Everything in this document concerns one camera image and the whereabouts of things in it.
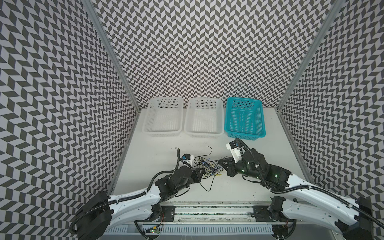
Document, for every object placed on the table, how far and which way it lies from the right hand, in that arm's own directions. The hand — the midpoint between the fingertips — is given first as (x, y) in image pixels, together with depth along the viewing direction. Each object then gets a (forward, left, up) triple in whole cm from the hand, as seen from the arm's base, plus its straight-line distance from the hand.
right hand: (219, 161), depth 70 cm
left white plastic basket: (+47, +37, -20) cm, 63 cm away
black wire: (-6, +4, -13) cm, 15 cm away
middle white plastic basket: (+44, +5, -19) cm, 48 cm away
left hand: (0, +6, -10) cm, 11 cm away
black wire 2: (0, +5, -6) cm, 8 cm away
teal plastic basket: (+43, -25, -20) cm, 53 cm away
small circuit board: (-25, +30, -17) cm, 43 cm away
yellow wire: (-1, +4, -6) cm, 8 cm away
